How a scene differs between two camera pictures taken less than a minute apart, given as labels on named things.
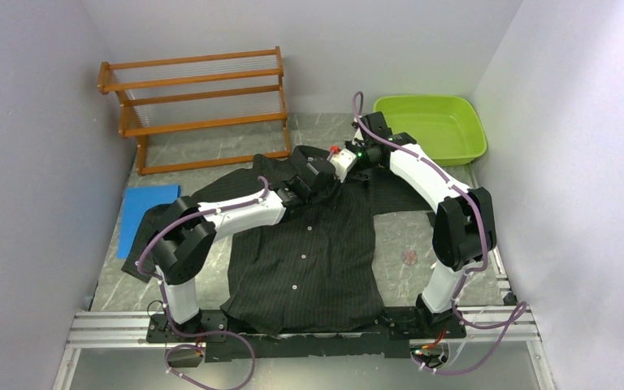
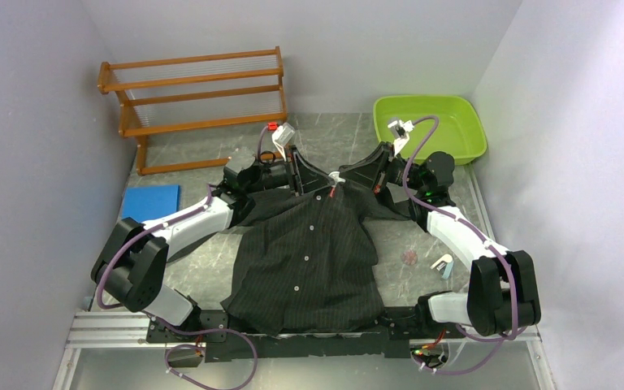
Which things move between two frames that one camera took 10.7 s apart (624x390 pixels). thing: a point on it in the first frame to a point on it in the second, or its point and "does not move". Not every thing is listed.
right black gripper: (354, 145) to (375, 169)
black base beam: (391, 338) does not move
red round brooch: (409, 257) does not move
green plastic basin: (448, 128) does not move
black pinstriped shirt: (313, 272) does not move
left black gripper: (335, 182) to (309, 179)
